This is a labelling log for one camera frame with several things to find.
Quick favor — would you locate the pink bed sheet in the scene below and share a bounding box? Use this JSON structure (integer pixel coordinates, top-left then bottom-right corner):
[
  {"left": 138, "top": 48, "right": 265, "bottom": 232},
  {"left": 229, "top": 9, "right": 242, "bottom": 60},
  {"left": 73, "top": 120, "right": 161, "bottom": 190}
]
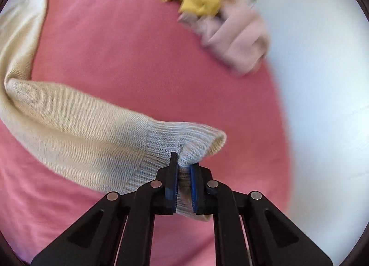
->
[{"left": 0, "top": 0, "right": 292, "bottom": 266}]

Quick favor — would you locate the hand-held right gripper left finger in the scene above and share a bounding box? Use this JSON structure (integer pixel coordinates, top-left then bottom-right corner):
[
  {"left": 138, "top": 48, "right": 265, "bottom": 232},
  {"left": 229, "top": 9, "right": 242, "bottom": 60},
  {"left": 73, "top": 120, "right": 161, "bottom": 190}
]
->
[{"left": 30, "top": 151, "right": 178, "bottom": 266}]

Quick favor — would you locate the cream knit sweater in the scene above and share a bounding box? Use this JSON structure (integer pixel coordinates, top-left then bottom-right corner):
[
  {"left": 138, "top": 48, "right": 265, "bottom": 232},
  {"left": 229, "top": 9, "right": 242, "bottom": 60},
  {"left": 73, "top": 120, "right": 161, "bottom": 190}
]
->
[{"left": 0, "top": 0, "right": 227, "bottom": 222}]

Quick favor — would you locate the light pink garment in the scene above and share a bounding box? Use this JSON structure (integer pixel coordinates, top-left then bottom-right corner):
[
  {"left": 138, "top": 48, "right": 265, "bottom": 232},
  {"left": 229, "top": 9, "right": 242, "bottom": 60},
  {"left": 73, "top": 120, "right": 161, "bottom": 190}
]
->
[{"left": 177, "top": 0, "right": 271, "bottom": 75}]

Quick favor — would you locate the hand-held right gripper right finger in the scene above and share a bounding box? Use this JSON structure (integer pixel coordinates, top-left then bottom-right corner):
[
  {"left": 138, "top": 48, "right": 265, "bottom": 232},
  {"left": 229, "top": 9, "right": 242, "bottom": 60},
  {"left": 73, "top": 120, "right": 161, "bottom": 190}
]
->
[{"left": 189, "top": 162, "right": 334, "bottom": 266}]

